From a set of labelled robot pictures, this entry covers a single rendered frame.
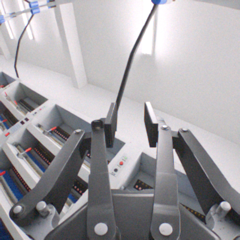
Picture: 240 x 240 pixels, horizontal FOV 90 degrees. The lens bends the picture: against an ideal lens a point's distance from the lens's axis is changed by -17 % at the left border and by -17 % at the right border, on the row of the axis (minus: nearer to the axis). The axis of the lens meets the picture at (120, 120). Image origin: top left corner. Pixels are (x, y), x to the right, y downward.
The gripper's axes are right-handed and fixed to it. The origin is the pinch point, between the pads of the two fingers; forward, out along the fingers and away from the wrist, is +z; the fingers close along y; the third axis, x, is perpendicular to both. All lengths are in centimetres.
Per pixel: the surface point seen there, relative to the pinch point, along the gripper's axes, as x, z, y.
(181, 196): -61, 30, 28
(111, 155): -51, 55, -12
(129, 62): 4, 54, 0
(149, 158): -38, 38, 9
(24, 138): -38, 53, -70
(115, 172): -38.9, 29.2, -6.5
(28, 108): -31, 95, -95
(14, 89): -14, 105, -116
